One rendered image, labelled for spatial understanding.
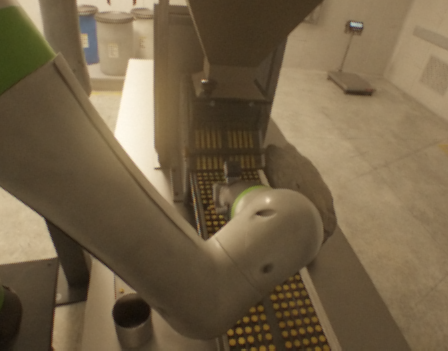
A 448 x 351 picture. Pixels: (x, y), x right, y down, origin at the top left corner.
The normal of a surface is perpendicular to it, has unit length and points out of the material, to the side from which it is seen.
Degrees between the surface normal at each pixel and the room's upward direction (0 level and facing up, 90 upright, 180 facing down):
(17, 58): 59
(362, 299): 0
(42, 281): 0
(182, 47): 90
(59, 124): 64
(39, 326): 0
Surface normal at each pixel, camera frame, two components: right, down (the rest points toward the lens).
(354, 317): 0.12, -0.80
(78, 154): 0.76, 0.06
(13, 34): 0.88, -0.25
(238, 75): 0.18, 0.61
